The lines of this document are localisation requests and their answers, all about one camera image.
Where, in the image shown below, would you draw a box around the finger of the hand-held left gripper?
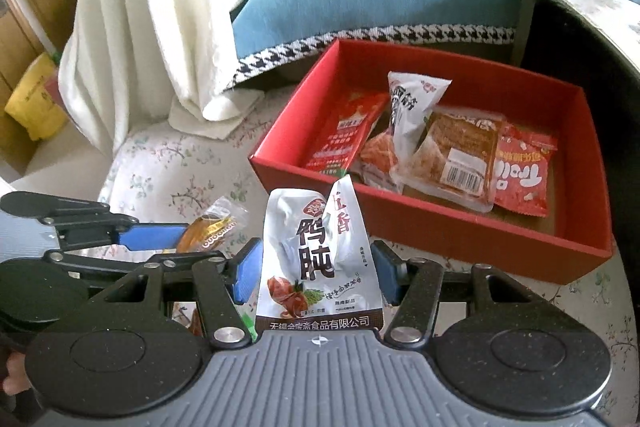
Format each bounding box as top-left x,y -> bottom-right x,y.
0,191 -> 190,254
42,249 -> 226,285

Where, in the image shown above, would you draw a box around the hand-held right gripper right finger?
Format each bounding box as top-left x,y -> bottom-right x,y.
370,239 -> 571,350

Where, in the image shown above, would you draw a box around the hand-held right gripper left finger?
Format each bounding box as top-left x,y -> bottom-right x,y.
60,237 -> 264,350

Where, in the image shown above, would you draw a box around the clear orange-brown snack packet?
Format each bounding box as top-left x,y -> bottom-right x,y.
175,199 -> 247,255

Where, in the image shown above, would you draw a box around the silver snack packet black print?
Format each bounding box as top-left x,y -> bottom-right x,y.
255,174 -> 385,334

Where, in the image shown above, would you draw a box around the red cardboard box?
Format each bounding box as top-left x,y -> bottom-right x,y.
248,38 -> 615,285

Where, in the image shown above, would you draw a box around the clear packet orange spicy strips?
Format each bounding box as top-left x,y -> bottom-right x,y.
359,129 -> 406,192

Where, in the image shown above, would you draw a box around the brown dried tofu packet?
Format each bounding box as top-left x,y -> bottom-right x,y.
395,104 -> 506,212

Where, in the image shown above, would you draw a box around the long red snack packet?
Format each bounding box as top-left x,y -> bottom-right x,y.
305,91 -> 391,180

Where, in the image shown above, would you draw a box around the white snack packet red logo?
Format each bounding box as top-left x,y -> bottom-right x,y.
387,71 -> 453,172

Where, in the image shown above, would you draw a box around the red packet white print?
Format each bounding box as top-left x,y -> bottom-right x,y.
492,122 -> 559,214

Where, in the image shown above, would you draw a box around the person's left hand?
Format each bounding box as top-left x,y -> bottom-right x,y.
2,351 -> 32,397

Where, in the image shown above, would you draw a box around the floral cloth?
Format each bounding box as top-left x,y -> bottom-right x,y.
97,87 -> 640,408

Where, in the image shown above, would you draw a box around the yellow bag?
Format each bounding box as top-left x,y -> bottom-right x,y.
4,52 -> 68,142

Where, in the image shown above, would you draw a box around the white blanket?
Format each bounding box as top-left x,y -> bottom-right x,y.
57,0 -> 296,152

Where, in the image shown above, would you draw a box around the dark marble-top coffee table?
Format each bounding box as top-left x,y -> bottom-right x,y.
512,0 -> 640,268

